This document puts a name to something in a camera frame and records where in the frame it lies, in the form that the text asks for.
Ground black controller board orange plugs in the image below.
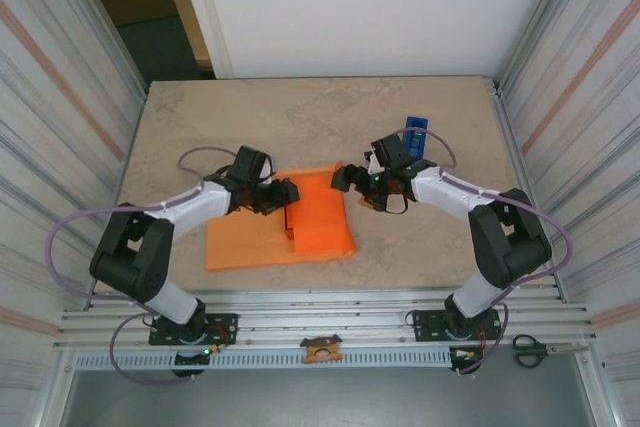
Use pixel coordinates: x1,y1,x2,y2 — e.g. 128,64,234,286
448,345,485,376

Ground white door frame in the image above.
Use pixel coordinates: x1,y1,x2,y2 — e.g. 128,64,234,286
172,0,235,80

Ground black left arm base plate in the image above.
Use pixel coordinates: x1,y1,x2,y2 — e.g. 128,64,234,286
148,313,239,347

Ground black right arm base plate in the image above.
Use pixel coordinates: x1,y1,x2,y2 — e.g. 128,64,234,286
412,309,503,343

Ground orange cardboard gift box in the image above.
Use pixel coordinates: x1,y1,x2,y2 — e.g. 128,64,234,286
282,204,297,253

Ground black controller board green light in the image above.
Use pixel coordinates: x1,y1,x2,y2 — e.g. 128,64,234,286
171,346,224,379

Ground aluminium rail frame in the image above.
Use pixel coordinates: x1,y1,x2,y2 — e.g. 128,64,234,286
53,288,599,352

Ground orange cloth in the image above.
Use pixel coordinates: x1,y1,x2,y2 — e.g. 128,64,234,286
204,159,359,274

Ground thin black right gripper cable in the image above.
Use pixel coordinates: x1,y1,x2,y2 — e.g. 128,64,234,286
374,191,409,216

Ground black-handled scissors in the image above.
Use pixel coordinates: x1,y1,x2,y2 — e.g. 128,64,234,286
511,333,589,368

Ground aluminium side rail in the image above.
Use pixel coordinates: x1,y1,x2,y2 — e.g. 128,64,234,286
482,75,569,304
87,80,151,309

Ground white slotted cable duct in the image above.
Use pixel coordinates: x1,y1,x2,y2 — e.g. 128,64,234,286
73,349,454,371

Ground blue tape dispenser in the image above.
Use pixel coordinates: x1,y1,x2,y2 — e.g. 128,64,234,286
403,115,430,161

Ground brown cartoon figure decoration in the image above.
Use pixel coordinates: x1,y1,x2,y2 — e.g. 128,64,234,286
299,334,344,365

